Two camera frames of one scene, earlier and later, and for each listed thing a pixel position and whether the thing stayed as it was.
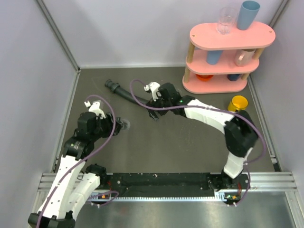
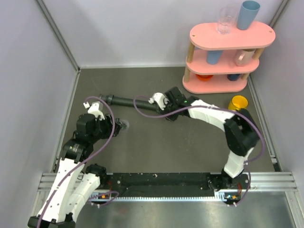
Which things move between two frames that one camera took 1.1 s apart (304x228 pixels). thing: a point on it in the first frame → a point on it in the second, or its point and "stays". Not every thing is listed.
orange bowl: [204, 77] stays
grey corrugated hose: [116, 88] → [110, 99]
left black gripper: [110, 126] stays
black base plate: [136, 185] stays
